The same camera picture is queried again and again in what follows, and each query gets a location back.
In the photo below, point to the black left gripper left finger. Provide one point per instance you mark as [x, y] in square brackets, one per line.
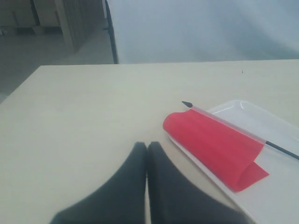
[121, 200]

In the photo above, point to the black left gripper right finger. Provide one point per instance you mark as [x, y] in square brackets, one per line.
[173, 199]

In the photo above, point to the red flag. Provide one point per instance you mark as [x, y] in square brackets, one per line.
[227, 150]

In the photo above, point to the white rectangular plastic tray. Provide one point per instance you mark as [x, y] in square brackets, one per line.
[275, 198]

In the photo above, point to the white backdrop cloth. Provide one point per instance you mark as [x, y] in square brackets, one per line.
[166, 31]

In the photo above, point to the black backdrop stand pole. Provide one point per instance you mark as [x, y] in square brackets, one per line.
[110, 31]

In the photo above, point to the wooden crates in background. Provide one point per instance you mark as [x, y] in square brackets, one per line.
[77, 18]

